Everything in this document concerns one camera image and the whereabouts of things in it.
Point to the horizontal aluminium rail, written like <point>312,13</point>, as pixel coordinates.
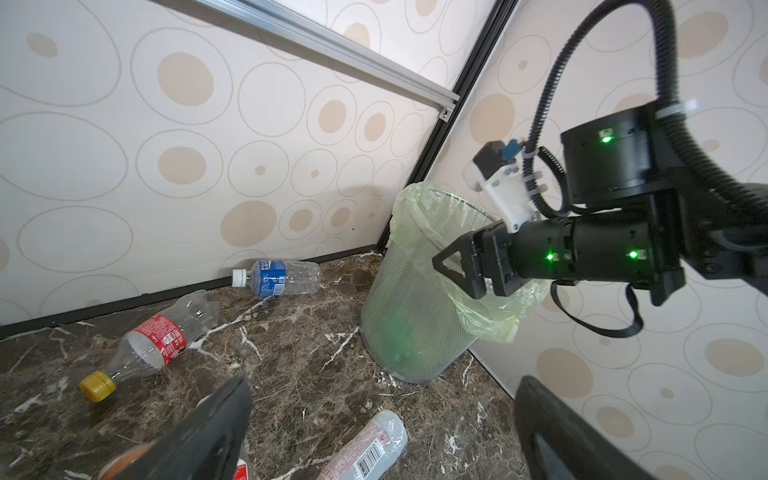
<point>288,25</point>

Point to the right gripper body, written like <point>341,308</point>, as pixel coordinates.
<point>503,262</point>

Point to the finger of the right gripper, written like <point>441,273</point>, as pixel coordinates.
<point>459,262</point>

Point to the red white label bottle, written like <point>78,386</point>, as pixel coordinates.
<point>242,471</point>

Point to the red label clear bottle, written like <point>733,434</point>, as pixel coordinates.
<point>155,343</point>

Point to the red cap lying bottle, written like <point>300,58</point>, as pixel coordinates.
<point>372,452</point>

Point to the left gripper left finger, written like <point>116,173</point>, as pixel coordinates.
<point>206,444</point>

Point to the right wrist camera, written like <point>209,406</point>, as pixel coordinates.
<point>496,171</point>

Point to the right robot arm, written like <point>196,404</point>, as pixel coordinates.
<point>633,199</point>

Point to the green lined mesh waste bin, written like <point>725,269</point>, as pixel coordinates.
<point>415,322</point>

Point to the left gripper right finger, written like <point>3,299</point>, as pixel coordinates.
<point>559,444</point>

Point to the blue label water bottle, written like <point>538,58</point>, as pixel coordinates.
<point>272,278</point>

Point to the orange label tea bottle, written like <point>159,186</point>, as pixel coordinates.
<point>122,461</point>

